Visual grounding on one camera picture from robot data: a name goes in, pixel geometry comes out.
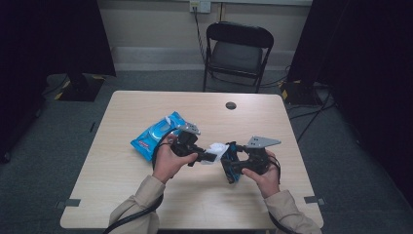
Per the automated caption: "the black curtain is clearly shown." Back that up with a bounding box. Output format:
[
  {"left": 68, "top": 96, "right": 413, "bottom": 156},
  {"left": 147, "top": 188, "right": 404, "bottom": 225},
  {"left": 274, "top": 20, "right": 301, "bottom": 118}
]
[
  {"left": 0, "top": 0, "right": 117, "bottom": 164},
  {"left": 286, "top": 0, "right": 413, "bottom": 206}
]

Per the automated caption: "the right hand-held gripper cable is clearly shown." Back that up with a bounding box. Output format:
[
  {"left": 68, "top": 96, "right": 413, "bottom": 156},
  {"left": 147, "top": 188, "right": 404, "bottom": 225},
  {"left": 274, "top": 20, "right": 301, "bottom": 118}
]
[{"left": 267, "top": 155, "right": 293, "bottom": 234}]

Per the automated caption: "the person's left hand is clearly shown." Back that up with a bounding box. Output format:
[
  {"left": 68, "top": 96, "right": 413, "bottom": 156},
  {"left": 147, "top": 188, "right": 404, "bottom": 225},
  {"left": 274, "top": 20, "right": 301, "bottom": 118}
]
[{"left": 152, "top": 133, "right": 199, "bottom": 185}]

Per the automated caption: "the blue wet wipes packet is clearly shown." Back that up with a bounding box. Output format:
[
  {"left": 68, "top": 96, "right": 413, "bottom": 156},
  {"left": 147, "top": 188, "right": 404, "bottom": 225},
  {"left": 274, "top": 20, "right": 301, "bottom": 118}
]
[{"left": 130, "top": 111, "right": 189, "bottom": 163}]

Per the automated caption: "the grey tape piece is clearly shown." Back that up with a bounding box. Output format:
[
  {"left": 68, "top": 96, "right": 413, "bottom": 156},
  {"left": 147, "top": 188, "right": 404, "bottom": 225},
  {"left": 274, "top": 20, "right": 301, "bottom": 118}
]
[
  {"left": 304, "top": 195, "right": 326, "bottom": 207},
  {"left": 56, "top": 198, "right": 82, "bottom": 210}
]

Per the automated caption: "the black stand base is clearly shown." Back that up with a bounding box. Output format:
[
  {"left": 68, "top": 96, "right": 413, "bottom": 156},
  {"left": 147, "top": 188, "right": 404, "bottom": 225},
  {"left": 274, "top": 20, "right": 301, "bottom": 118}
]
[
  {"left": 54, "top": 72, "right": 106, "bottom": 102},
  {"left": 280, "top": 79, "right": 322, "bottom": 106}
]

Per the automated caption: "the white wall socket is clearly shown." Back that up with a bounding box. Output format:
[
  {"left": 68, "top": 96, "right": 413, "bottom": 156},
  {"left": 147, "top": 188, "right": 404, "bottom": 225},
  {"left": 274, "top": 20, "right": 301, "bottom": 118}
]
[{"left": 189, "top": 0, "right": 212, "bottom": 14}]

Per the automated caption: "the person's right hand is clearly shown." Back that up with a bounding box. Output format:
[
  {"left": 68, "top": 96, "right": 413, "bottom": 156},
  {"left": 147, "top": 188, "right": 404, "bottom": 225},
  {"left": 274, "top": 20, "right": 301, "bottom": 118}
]
[{"left": 241, "top": 148, "right": 282, "bottom": 200}]

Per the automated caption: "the hand-held gripper cable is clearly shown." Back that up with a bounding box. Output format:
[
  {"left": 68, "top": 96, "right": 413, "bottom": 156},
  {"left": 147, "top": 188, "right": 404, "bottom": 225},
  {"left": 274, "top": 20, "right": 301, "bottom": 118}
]
[
  {"left": 267, "top": 155, "right": 293, "bottom": 234},
  {"left": 102, "top": 128, "right": 180, "bottom": 234}
]

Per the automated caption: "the left hand-held gripper cable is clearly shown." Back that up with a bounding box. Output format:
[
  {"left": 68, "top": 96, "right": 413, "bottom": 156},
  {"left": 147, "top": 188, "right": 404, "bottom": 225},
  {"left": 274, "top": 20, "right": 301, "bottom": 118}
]
[{"left": 102, "top": 128, "right": 180, "bottom": 234}]

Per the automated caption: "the black wall socket cable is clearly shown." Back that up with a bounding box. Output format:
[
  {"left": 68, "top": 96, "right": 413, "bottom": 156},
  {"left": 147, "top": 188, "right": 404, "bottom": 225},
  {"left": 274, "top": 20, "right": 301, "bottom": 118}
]
[{"left": 193, "top": 8, "right": 207, "bottom": 62}]

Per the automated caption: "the black folding chair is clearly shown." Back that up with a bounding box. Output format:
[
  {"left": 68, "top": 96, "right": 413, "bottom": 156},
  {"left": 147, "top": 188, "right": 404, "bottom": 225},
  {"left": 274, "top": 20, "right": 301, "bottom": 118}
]
[{"left": 203, "top": 20, "right": 275, "bottom": 95}]

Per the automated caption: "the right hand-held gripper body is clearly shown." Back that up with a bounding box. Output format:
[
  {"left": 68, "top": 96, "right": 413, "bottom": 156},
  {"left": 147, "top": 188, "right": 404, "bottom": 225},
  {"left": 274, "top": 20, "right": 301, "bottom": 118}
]
[{"left": 244, "top": 135, "right": 282, "bottom": 176}]

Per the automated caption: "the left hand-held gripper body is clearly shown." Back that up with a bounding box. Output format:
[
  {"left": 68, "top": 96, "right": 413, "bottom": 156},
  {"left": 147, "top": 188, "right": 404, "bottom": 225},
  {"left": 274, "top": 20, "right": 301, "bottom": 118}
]
[{"left": 170, "top": 122, "right": 203, "bottom": 157}]

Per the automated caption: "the black floor cable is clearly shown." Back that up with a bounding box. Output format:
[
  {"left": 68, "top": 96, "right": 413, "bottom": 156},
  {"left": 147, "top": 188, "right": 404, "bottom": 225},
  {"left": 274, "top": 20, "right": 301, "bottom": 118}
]
[{"left": 288, "top": 91, "right": 336, "bottom": 144}]

